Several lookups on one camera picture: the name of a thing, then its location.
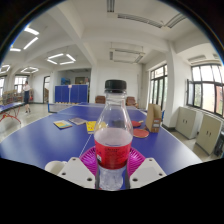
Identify clear bottle with red label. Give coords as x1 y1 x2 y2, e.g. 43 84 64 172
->
93 79 135 192

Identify black framed glass door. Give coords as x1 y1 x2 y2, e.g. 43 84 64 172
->
148 64 169 111

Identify blue folded partition boards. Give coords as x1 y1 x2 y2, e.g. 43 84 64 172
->
54 83 90 104

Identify black floor appliance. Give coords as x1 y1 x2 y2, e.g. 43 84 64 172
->
213 131 224 158

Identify beige cabinet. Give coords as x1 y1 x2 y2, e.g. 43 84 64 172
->
175 106 198 140
194 113 223 156

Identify red table tennis paddle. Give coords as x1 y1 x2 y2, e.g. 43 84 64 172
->
132 128 151 139
130 119 145 129

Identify ceiling lights group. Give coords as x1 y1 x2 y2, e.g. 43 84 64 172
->
0 25 77 75

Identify grey brown thin book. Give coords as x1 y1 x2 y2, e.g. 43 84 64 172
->
68 117 88 126

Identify table tennis net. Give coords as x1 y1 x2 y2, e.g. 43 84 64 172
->
47 102 70 114

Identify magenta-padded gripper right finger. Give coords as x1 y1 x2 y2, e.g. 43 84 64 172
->
127 146 168 190

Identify brown cardboard box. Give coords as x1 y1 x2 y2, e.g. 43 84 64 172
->
145 103 164 134

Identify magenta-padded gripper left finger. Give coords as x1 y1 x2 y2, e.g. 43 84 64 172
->
57 147 100 190

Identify ceiling air conditioner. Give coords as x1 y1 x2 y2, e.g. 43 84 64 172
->
109 47 146 65

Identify black framed window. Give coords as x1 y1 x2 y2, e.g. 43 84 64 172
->
186 63 224 118

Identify wooden chairs group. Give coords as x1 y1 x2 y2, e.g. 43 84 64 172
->
1 89 22 105

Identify yellow book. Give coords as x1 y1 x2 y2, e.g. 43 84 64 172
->
85 120 108 135

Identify brown armchair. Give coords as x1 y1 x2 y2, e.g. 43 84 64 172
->
125 96 139 109
94 95 107 105

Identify multicoloured thin book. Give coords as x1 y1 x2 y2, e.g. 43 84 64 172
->
53 119 73 130

